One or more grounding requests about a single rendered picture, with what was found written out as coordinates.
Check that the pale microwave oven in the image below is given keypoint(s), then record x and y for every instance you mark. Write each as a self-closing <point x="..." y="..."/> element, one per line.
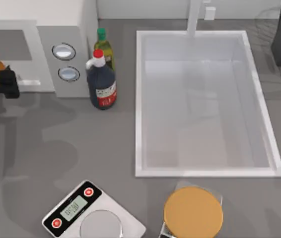
<point x="43" y="34"/>

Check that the silver microwave knob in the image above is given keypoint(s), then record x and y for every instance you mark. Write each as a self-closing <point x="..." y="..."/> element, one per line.
<point x="68" y="74"/>
<point x="63" y="51"/>

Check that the dark bottle with red cap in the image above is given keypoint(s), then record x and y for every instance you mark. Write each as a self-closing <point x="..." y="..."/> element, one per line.
<point x="101" y="85"/>

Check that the green bottle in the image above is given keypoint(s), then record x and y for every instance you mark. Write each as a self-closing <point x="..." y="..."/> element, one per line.
<point x="103" y="47"/>

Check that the white and black kitchen scale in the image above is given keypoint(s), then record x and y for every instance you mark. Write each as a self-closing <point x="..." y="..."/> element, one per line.
<point x="105" y="198"/>

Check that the white sink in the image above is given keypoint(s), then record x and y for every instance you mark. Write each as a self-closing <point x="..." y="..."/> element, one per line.
<point x="200" y="111"/>

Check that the tall white tap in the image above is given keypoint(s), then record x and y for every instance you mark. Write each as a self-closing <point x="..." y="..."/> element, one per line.
<point x="193" y="17"/>

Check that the small white box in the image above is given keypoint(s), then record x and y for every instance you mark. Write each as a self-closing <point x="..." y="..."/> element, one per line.
<point x="209" y="13"/>

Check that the glass jar with yellow lid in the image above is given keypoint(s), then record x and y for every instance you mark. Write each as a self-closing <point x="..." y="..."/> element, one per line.
<point x="192" y="213"/>

